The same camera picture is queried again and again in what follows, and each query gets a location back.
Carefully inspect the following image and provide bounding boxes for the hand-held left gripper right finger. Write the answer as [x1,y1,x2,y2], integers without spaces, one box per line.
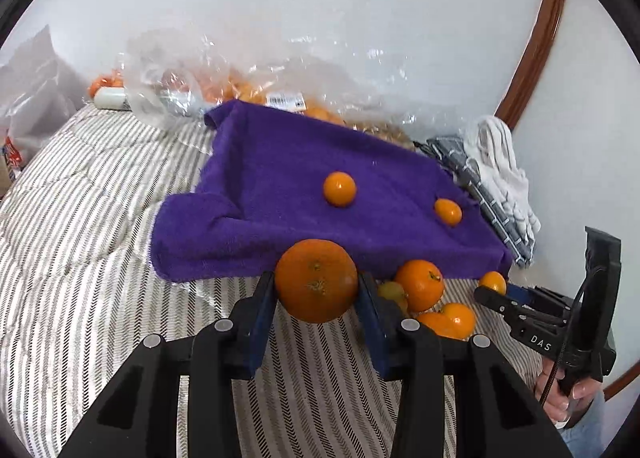
[356,270,573,458]

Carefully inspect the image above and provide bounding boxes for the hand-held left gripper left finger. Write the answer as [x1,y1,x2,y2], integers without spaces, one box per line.
[60,270,278,458]

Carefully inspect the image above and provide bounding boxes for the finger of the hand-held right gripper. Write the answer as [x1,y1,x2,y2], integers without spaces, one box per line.
[473,285,567,330]
[506,286,575,319]

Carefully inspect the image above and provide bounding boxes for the medium orange mandarin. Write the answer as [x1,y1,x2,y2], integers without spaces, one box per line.
[442,302,477,340]
[416,312,456,339]
[393,259,445,313]

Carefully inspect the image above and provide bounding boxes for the large orange mandarin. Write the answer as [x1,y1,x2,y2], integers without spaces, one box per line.
[274,239,359,324]

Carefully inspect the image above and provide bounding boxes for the person's right hand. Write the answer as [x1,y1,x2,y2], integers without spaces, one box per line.
[536,357,596,431]

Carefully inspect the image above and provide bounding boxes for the small orange kumquat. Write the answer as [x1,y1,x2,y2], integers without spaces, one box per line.
[477,270,508,296]
[322,171,357,208]
[433,198,463,227]

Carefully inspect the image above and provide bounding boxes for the grey checked cloth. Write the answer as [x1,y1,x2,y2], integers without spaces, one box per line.
[415,135,536,269]

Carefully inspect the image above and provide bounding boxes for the white fluffy towel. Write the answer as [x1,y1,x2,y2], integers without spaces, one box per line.
[462,115,542,249]

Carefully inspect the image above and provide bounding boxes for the person's blue jeans leg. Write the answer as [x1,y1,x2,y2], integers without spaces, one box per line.
[560,388,621,458]

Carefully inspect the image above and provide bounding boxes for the purple towel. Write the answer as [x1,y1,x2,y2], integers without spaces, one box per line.
[150,99,515,284]

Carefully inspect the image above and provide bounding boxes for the striped grey white blanket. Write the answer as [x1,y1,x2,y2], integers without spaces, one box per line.
[0,103,546,458]

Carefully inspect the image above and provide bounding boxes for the clear bag of longans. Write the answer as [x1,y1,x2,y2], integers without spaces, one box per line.
[345,115,418,151]

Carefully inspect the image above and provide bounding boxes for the labelled clear bag of oranges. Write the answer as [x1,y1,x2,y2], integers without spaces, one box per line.
[197,63,346,126]

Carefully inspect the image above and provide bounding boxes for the large crumpled clear plastic bag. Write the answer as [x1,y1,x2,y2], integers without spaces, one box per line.
[280,33,483,139]

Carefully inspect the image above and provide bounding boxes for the small crumpled clear plastic bag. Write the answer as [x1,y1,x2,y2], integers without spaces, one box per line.
[122,30,211,129]

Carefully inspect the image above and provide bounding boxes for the white bottle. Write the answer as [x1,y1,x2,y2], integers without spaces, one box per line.
[94,88,132,111]

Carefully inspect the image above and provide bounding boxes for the oranges behind plastic bag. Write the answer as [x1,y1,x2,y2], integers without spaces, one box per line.
[89,70,126,99]

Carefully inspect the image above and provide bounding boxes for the colourful cardboard box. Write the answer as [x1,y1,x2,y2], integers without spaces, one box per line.
[0,135,26,199]

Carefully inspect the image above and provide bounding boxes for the white plastic bag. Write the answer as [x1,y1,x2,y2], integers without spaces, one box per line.
[0,25,86,169]

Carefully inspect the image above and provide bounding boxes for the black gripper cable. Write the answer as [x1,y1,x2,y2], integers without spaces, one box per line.
[537,263,601,406]

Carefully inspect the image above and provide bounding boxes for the brown wooden door frame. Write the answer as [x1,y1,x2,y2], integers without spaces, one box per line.
[495,0,571,131]

